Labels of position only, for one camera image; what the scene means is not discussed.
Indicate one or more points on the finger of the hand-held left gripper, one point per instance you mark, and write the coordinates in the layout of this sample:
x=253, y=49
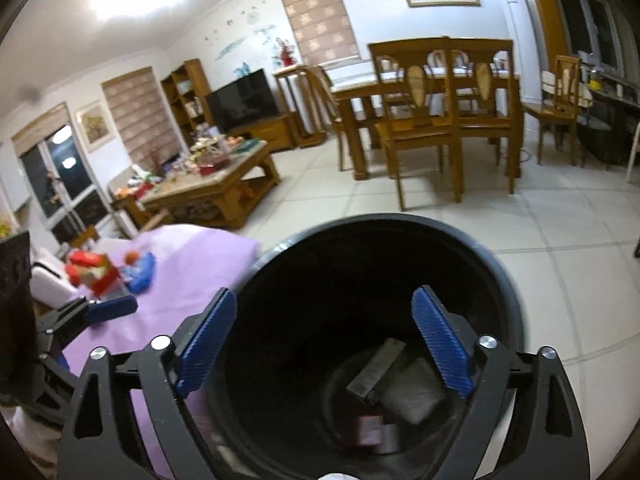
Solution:
x=57, y=387
x=112, y=308

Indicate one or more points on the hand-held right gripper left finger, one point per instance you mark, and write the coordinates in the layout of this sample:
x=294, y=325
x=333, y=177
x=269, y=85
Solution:
x=205, y=342

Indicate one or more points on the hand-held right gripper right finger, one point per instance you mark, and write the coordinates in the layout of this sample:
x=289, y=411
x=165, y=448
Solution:
x=442, y=345

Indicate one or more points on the black round trash bin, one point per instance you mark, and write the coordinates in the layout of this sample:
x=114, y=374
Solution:
x=300, y=310

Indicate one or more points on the person's left forearm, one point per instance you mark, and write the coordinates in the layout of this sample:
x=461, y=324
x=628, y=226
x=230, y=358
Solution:
x=30, y=435

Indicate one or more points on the trash pieces inside bin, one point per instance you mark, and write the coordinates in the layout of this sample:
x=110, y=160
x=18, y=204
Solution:
x=412, y=392

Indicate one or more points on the blue plastic packet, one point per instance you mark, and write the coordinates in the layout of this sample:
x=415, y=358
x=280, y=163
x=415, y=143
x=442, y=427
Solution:
x=140, y=275

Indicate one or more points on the white box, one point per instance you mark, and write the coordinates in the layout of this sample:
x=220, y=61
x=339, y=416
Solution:
x=50, y=282

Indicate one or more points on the orange fruit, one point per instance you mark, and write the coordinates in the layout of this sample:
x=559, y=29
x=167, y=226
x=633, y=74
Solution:
x=131, y=258

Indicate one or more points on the grey flat carton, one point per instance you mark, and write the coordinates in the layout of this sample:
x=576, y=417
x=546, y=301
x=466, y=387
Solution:
x=375, y=370

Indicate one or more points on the purple patterned blanket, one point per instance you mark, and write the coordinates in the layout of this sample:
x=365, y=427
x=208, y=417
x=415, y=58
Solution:
x=190, y=270

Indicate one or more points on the curved wooden chair back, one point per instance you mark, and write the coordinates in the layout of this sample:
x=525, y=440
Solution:
x=82, y=239

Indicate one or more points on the small red wrapper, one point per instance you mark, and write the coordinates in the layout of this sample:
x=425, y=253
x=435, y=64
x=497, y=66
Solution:
x=372, y=430

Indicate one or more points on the plush toys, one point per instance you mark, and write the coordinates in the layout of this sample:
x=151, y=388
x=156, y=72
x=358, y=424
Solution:
x=135, y=185

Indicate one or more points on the glass balcony door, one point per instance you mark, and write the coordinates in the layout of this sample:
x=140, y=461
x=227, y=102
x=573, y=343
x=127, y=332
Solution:
x=55, y=180

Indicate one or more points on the wooden coffee table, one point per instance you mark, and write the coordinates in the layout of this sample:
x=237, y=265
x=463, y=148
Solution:
x=235, y=172

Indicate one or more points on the pile of snacks and ornaments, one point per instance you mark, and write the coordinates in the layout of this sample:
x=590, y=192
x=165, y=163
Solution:
x=210, y=152

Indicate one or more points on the pink patterned roller blind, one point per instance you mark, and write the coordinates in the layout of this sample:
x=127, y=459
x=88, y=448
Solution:
x=40, y=127
x=135, y=115
x=320, y=22

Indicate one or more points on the small framed yellow picture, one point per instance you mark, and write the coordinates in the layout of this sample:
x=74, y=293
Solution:
x=95, y=125

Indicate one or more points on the wooden dining chair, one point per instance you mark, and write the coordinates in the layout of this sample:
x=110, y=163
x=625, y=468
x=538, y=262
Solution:
x=320, y=83
x=550, y=110
x=482, y=125
x=417, y=132

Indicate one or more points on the wooden television stand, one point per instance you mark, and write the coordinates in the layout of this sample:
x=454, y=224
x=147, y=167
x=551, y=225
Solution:
x=272, y=132

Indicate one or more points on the wooden bookshelf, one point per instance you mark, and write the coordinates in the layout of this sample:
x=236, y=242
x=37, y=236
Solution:
x=180, y=95

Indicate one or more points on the black flat television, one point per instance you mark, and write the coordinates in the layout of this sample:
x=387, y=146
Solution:
x=242, y=100

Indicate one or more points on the wooden dining table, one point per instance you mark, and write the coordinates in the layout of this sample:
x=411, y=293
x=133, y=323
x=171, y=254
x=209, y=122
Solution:
x=357, y=94

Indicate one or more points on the dark side cabinet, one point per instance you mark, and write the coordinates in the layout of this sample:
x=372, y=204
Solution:
x=610, y=130

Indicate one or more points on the tall wooden plant stand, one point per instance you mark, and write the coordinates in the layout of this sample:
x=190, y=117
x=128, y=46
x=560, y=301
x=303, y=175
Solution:
x=300, y=72

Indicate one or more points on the red flower vase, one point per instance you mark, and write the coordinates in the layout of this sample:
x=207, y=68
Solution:
x=287, y=56

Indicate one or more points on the white standing air conditioner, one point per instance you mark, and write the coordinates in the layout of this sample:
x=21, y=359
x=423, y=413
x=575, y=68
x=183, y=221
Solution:
x=520, y=40

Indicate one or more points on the blue wall decal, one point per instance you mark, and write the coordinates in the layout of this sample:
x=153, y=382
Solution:
x=235, y=45

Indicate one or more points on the window with wooden frame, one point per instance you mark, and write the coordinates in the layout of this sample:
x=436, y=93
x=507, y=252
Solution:
x=580, y=20

